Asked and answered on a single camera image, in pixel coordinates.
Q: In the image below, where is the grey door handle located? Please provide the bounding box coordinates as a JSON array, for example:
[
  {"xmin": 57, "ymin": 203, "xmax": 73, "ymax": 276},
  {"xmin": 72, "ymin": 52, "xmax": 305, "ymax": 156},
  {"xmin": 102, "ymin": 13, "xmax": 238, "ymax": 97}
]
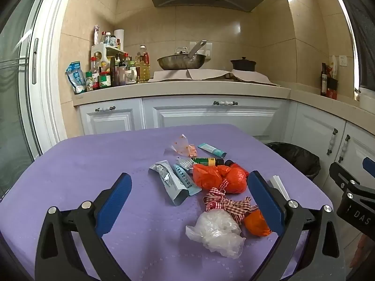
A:
[{"xmin": 32, "ymin": 38, "xmax": 39, "ymax": 85}]

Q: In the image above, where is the beige stove cover paper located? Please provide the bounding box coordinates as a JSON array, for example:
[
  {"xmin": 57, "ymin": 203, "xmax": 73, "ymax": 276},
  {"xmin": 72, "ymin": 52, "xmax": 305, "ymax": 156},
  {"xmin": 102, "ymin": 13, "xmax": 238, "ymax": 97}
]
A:
[{"xmin": 148, "ymin": 68, "xmax": 280, "ymax": 87}]

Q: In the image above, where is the purple tablecloth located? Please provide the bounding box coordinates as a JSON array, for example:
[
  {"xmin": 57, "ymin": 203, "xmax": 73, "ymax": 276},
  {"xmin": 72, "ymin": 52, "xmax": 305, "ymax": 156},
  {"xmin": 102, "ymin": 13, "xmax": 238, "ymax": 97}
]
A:
[{"xmin": 0, "ymin": 124, "xmax": 334, "ymax": 281}]

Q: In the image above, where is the white plastic container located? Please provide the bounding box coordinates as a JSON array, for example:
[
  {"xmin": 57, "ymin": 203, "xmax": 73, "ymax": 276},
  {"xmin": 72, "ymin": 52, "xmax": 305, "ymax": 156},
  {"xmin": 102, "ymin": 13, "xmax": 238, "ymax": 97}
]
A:
[{"xmin": 358, "ymin": 86, "xmax": 375, "ymax": 116}]

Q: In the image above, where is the round orange plastic bag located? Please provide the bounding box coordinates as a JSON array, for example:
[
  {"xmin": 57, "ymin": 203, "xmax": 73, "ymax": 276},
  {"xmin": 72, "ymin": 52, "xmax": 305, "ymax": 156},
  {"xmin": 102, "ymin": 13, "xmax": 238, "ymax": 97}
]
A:
[{"xmin": 222, "ymin": 167, "xmax": 248, "ymax": 194}]

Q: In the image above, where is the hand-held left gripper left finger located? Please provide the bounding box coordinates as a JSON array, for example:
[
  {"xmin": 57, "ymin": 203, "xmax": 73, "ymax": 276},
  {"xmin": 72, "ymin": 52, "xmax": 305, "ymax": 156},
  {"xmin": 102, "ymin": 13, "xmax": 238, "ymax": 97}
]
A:
[{"xmin": 34, "ymin": 173, "xmax": 133, "ymax": 281}]

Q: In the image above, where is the silver sachet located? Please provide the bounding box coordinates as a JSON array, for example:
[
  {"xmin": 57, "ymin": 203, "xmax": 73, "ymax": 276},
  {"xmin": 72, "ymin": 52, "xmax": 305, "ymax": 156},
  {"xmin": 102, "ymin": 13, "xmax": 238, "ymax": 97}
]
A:
[{"xmin": 149, "ymin": 160, "xmax": 189, "ymax": 206}]

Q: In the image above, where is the green bottle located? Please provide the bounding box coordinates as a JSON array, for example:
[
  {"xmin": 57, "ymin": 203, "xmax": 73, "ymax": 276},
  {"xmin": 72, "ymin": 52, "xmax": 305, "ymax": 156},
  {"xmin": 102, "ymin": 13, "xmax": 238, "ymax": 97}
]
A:
[{"xmin": 191, "ymin": 157, "xmax": 225, "ymax": 166}]

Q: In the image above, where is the black pot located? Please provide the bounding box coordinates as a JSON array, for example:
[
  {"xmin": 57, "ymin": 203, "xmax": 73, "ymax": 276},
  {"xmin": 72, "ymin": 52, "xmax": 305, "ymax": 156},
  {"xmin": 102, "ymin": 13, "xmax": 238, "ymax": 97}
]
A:
[{"xmin": 230, "ymin": 57, "xmax": 257, "ymax": 71}]

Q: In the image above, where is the yellow cooking oil bottle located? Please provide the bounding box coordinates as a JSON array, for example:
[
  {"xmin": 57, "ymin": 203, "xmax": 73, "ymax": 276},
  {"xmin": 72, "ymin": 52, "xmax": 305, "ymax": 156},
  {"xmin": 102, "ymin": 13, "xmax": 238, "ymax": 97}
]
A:
[{"xmin": 136, "ymin": 45, "xmax": 150, "ymax": 83}]

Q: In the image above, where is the blue white salt bag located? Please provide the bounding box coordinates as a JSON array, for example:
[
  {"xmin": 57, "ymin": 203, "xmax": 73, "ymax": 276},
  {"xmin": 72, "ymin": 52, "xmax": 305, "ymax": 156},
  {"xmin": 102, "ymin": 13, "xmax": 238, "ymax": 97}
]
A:
[{"xmin": 66, "ymin": 61, "xmax": 87, "ymax": 95}]

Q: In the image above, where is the narrow white cabinet door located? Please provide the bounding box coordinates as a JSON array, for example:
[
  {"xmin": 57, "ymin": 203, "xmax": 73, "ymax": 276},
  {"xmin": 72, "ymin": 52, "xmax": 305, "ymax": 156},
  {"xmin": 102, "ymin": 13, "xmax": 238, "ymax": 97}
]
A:
[{"xmin": 79, "ymin": 105, "xmax": 145, "ymax": 141}]

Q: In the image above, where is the wide white cabinet door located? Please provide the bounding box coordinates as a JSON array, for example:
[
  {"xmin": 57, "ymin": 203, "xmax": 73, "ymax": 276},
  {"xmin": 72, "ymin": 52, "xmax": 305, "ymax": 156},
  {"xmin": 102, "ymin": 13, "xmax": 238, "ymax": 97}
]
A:
[{"xmin": 142, "ymin": 96, "xmax": 289, "ymax": 141}]

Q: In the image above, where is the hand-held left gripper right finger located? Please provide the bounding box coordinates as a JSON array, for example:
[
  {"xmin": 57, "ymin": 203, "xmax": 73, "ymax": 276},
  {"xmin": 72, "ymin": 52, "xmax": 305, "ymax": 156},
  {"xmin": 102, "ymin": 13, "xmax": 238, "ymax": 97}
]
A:
[{"xmin": 247, "ymin": 170, "xmax": 347, "ymax": 281}]

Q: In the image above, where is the silver blister pack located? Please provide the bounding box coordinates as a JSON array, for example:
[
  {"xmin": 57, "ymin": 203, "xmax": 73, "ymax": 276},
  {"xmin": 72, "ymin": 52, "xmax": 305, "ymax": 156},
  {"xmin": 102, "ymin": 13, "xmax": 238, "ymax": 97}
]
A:
[{"xmin": 176, "ymin": 157, "xmax": 197, "ymax": 173}]

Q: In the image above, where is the paper towel roll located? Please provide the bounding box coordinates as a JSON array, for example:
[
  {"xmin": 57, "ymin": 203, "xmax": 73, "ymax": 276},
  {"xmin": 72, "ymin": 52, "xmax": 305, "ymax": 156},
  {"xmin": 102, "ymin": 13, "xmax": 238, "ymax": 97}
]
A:
[{"xmin": 114, "ymin": 29, "xmax": 126, "ymax": 49}]

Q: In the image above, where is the person's right hand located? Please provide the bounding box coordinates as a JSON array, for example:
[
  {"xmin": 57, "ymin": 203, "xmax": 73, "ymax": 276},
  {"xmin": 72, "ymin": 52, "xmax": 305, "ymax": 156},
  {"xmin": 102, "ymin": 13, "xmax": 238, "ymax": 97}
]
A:
[{"xmin": 352, "ymin": 234, "xmax": 375, "ymax": 270}]

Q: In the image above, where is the dark oil bottle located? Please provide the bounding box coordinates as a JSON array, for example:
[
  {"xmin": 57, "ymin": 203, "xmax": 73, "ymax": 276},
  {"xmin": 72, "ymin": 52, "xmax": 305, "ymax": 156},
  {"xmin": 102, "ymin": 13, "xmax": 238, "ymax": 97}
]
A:
[{"xmin": 320, "ymin": 63, "xmax": 328, "ymax": 96}]

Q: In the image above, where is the clear orange-dotted wrapper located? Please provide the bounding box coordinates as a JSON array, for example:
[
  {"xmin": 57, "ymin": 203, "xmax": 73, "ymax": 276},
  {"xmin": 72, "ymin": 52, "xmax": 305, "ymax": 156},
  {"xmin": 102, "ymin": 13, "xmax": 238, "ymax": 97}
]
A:
[{"xmin": 165, "ymin": 134, "xmax": 191, "ymax": 156}]

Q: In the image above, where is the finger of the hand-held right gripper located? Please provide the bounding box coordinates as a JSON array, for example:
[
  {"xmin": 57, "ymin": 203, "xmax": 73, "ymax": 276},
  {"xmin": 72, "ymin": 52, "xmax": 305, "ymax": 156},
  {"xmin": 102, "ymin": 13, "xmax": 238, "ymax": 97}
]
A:
[
  {"xmin": 363, "ymin": 157, "xmax": 375, "ymax": 178},
  {"xmin": 329, "ymin": 162, "xmax": 362, "ymax": 189}
]

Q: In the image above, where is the small orange plastic bag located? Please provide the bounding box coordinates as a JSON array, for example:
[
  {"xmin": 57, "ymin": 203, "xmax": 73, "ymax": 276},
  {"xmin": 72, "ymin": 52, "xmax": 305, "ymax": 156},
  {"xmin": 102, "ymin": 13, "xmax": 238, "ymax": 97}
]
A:
[{"xmin": 244, "ymin": 209, "xmax": 273, "ymax": 237}]

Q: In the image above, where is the small red bottle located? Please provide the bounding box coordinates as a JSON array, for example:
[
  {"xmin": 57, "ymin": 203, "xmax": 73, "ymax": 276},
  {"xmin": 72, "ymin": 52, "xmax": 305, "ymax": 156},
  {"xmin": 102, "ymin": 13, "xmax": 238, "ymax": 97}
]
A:
[{"xmin": 224, "ymin": 159, "xmax": 249, "ymax": 176}]

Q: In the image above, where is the clear plastic bag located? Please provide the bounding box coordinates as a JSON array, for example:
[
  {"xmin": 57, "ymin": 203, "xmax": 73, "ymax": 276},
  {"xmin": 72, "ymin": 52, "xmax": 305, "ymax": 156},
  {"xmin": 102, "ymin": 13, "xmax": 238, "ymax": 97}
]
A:
[{"xmin": 185, "ymin": 209, "xmax": 246, "ymax": 259}]

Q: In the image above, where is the steel wok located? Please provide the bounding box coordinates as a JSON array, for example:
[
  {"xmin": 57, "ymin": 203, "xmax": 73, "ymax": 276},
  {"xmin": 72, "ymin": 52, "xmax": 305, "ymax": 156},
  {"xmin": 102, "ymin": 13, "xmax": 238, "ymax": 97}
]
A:
[{"xmin": 157, "ymin": 40, "xmax": 207, "ymax": 71}]

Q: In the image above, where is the white shelf rack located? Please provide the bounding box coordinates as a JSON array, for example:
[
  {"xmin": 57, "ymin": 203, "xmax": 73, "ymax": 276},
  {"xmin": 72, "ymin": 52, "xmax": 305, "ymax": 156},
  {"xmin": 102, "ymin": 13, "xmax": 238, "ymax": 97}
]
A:
[{"xmin": 91, "ymin": 44, "xmax": 122, "ymax": 65}]

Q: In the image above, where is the light blue tube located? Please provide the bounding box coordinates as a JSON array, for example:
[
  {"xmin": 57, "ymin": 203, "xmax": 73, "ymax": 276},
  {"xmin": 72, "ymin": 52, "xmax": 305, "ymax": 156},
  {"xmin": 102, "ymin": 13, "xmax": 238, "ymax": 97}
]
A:
[{"xmin": 173, "ymin": 164, "xmax": 203, "ymax": 196}]

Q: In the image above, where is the red checked ribbon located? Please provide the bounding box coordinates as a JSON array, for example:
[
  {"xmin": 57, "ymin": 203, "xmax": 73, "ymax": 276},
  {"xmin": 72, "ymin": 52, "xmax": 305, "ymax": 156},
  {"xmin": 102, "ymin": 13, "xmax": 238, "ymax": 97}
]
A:
[{"xmin": 203, "ymin": 178, "xmax": 260, "ymax": 223}]

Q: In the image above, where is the teal tube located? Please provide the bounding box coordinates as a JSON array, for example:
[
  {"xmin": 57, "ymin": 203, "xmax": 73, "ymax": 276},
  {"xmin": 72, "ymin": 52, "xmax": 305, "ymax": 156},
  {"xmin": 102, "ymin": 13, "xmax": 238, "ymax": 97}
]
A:
[{"xmin": 198, "ymin": 143, "xmax": 227, "ymax": 158}]

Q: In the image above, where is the bin with black liner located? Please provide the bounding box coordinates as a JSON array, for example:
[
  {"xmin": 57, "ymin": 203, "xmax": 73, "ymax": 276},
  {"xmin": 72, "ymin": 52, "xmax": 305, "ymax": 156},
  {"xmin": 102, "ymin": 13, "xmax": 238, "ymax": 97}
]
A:
[{"xmin": 265, "ymin": 142, "xmax": 321, "ymax": 181}]

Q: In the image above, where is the group of condiment bottles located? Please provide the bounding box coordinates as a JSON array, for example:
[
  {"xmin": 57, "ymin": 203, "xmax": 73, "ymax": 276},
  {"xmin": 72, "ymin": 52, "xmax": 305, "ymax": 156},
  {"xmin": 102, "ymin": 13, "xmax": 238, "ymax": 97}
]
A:
[{"xmin": 85, "ymin": 25, "xmax": 138, "ymax": 91}]

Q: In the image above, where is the sliding glass door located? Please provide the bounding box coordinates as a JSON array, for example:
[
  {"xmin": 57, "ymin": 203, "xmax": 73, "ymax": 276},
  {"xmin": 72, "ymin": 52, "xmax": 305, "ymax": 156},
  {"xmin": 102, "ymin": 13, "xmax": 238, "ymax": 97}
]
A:
[{"xmin": 0, "ymin": 0, "xmax": 77, "ymax": 200}]

